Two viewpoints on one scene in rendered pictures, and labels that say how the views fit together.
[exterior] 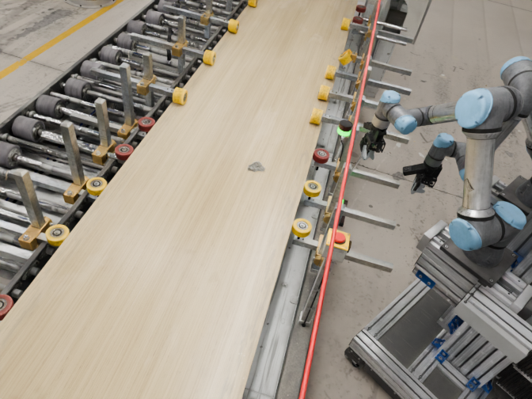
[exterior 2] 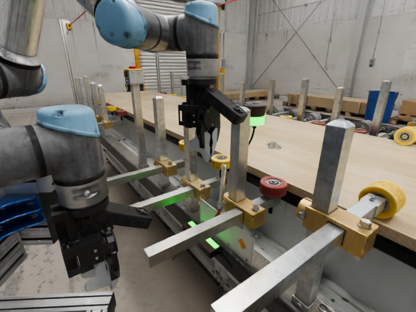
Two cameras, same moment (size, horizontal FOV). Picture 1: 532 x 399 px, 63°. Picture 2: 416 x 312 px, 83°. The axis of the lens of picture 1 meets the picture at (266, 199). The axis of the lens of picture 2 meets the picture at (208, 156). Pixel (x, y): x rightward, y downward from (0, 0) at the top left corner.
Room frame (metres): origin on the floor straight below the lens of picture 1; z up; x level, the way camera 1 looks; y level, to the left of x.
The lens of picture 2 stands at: (2.06, -0.80, 1.24)
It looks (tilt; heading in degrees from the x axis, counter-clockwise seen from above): 21 degrees down; 138
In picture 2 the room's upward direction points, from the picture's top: straight up
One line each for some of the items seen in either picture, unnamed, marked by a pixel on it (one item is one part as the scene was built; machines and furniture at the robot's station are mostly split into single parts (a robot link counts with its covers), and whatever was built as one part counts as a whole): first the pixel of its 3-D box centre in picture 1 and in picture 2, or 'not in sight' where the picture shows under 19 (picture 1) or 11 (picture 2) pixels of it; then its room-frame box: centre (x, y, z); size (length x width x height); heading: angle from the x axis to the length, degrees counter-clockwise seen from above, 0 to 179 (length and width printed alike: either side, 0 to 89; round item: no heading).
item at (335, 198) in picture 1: (333, 203); (191, 168); (1.42, -0.30, 0.87); 0.04 x 0.04 x 0.48; 84
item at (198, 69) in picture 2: (381, 120); (201, 69); (1.61, -0.42, 1.23); 0.08 x 0.08 x 0.05
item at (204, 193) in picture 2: (331, 210); (195, 186); (1.44, -0.31, 0.81); 0.14 x 0.06 x 0.05; 174
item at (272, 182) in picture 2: (319, 161); (272, 196); (1.72, -0.22, 0.85); 0.08 x 0.08 x 0.11
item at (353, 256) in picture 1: (342, 253); (148, 172); (1.20, -0.37, 0.80); 0.44 x 0.03 x 0.04; 84
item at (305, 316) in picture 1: (317, 290); (139, 127); (0.91, -0.25, 0.93); 0.05 x 0.05 x 0.45; 84
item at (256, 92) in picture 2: not in sight; (245, 93); (-3.78, 6.46, 0.23); 2.41 x 0.77 x 0.17; 82
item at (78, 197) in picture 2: (433, 159); (83, 189); (1.67, -0.72, 1.05); 0.08 x 0.08 x 0.05
